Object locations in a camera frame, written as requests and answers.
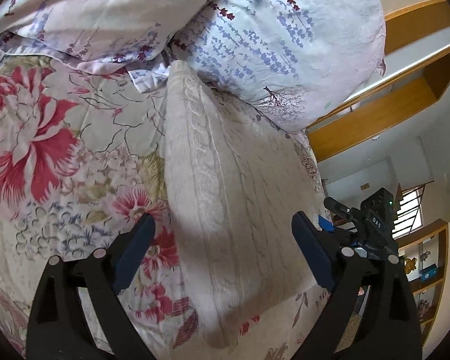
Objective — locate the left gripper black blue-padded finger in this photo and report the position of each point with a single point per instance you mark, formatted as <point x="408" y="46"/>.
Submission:
<point x="371" y="311"/>
<point x="57" y="327"/>

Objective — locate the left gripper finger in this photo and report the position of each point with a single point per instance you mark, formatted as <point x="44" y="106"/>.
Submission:
<point x="326" y="225"/>
<point x="349" y="214"/>

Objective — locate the beige cable-knit sweater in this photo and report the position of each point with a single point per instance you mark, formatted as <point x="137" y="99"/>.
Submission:
<point x="234" y="182"/>

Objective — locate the blue floral right pillow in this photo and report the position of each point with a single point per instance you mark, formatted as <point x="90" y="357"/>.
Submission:
<point x="292" y="60"/>

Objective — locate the floral bed quilt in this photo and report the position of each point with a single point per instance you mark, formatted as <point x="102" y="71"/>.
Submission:
<point x="82" y="158"/>

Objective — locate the wooden headboard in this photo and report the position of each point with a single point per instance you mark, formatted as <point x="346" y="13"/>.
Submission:
<point x="417" y="55"/>

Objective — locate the pink floral left pillow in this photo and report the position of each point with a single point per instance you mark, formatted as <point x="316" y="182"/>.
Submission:
<point x="95" y="36"/>

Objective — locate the wooden wall shelf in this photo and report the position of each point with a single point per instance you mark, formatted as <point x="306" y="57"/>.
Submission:
<point x="425" y="255"/>

